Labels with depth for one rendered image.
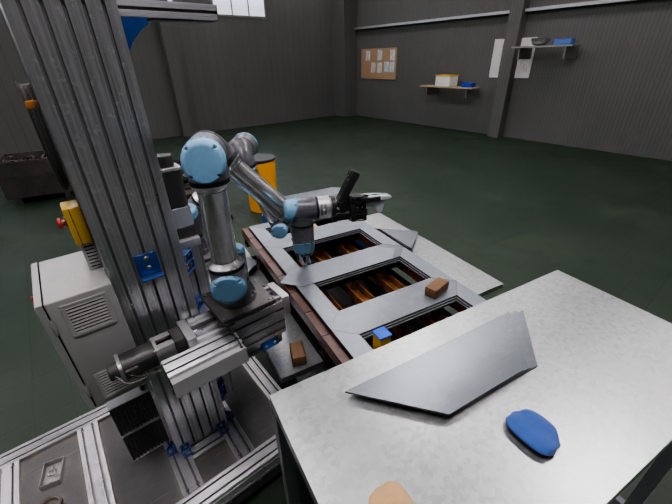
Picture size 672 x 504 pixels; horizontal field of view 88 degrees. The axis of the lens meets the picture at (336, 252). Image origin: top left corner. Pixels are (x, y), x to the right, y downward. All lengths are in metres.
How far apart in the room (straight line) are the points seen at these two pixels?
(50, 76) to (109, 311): 0.71
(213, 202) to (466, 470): 0.94
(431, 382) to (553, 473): 0.32
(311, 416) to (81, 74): 1.11
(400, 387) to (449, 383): 0.14
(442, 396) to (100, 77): 1.28
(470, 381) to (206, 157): 0.95
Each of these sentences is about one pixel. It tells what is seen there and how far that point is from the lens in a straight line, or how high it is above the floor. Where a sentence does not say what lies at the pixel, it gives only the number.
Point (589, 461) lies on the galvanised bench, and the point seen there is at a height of 1.05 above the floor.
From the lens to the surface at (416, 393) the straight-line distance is 1.03.
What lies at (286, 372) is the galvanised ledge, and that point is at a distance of 1.61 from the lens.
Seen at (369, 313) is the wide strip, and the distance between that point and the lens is 1.63.
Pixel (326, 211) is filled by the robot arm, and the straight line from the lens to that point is 1.13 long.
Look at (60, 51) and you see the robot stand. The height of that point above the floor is 1.89.
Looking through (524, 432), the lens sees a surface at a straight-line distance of 1.04.
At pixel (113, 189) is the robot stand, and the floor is 1.52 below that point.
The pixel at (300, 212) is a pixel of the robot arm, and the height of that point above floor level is 1.44.
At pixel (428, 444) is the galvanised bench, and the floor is 1.05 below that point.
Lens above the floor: 1.86
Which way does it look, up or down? 29 degrees down
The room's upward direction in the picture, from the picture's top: 1 degrees counter-clockwise
